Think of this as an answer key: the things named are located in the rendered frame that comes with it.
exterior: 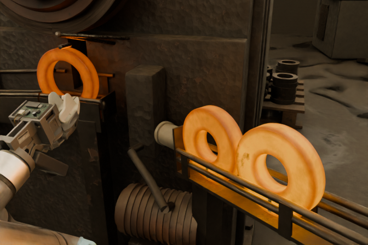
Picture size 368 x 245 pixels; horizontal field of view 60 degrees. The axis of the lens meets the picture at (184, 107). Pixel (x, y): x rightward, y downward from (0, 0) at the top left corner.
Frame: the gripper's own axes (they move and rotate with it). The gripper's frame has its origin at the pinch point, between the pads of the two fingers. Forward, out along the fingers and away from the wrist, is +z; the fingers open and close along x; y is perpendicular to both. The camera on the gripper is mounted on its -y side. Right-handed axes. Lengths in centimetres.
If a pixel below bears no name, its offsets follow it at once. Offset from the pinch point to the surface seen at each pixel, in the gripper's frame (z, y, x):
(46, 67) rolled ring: 14.0, -0.6, 17.7
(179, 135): -0.9, -4.9, -25.1
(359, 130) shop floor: 146, -126, -106
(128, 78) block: 11.4, 0.0, -8.5
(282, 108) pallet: 143, -110, -51
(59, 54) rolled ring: 15.0, 3.1, 12.7
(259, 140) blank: -9.5, 5.3, -42.2
